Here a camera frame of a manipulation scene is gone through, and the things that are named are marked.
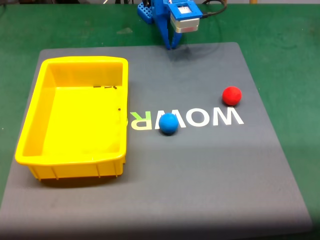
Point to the red foam ball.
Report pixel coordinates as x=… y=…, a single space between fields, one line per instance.
x=232 y=95

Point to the blue foam ball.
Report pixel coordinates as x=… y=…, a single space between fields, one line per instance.
x=168 y=124

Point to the yellow plastic bin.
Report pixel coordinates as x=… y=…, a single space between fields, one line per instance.
x=75 y=120

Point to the green table cover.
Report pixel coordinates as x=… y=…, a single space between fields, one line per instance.
x=280 y=30

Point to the grey mat with white lettering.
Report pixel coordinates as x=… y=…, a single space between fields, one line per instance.
x=200 y=175

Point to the tan wooden post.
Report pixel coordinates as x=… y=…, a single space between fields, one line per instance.
x=253 y=1

